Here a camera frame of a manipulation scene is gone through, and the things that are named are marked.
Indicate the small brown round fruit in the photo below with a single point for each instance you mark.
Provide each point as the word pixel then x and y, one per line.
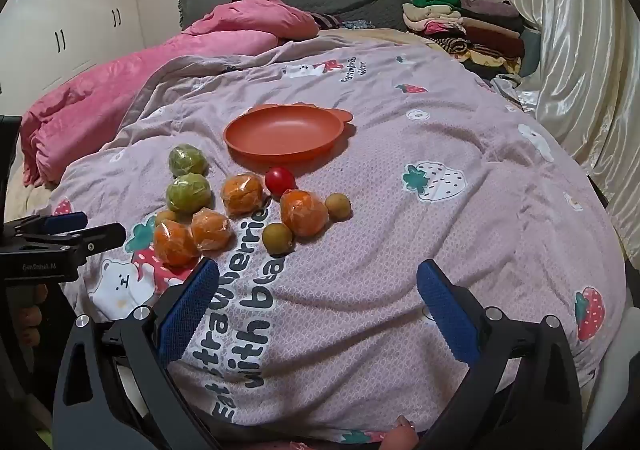
pixel 337 206
pixel 166 217
pixel 277 235

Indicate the plastic-wrapped orange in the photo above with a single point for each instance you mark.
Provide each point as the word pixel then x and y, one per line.
pixel 175 243
pixel 302 212
pixel 212 230
pixel 243 193

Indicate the plastic-wrapped green citrus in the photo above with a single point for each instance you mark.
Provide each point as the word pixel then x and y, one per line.
pixel 187 160
pixel 188 193

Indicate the blue floral cloth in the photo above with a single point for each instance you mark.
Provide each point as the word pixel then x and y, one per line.
pixel 357 24

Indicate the red tomato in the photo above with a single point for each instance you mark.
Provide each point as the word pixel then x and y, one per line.
pixel 280 181

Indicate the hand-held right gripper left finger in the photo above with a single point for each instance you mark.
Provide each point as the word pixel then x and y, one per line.
pixel 187 315

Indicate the pink quilt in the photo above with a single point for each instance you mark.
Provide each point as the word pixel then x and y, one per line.
pixel 150 65

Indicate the person's left hand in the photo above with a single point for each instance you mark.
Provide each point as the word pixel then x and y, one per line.
pixel 30 317

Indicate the printed strawberry blanket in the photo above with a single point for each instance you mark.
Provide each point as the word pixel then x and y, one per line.
pixel 400 240

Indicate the grey pillow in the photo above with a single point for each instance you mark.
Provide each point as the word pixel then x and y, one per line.
pixel 531 50

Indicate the orange bear-shaped plate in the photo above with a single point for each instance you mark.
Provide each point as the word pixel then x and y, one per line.
pixel 280 135

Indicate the dark striped cloth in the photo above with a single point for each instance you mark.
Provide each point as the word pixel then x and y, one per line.
pixel 327 20

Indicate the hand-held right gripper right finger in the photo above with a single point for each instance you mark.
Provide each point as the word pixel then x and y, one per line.
pixel 447 315

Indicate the pile of folded clothes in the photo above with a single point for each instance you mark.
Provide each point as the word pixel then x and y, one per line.
pixel 475 30

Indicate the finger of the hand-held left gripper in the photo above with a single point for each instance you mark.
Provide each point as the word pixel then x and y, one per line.
pixel 100 236
pixel 67 222

